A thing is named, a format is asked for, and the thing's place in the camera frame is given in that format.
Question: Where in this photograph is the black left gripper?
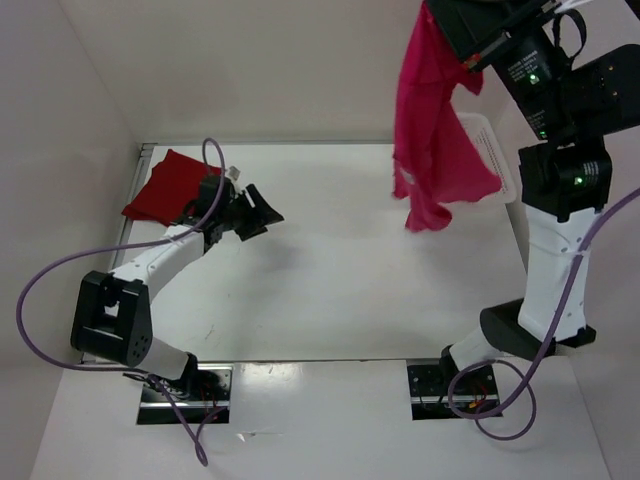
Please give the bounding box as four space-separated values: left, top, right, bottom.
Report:
217 183 283 241

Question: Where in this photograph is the dark red t shirt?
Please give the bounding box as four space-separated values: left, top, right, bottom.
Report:
122 149 207 226

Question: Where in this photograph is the magenta t shirt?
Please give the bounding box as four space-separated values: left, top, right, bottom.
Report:
393 3 502 233

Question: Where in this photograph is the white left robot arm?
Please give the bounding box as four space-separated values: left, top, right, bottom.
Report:
70 174 284 400

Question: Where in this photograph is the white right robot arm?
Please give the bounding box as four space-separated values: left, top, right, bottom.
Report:
429 1 639 393

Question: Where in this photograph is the white plastic basket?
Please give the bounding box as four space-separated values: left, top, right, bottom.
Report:
458 112 517 204

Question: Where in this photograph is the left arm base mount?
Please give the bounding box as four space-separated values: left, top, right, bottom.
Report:
136 363 234 426

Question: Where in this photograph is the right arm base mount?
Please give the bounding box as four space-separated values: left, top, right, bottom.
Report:
406 359 500 421

